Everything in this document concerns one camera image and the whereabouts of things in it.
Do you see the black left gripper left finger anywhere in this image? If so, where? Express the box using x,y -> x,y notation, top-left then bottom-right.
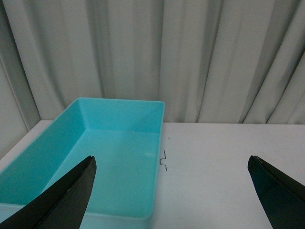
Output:
0,156 -> 96,229

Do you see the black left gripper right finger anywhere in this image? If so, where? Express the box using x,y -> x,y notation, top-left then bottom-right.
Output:
248,156 -> 305,229

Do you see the turquoise plastic bin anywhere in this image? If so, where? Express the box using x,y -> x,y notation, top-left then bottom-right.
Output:
0,98 -> 164,219

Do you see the grey pleated curtain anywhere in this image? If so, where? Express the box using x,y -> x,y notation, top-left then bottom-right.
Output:
0,0 -> 305,156

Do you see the small bent black wire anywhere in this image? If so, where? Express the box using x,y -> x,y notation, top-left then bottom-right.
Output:
159,149 -> 168,171

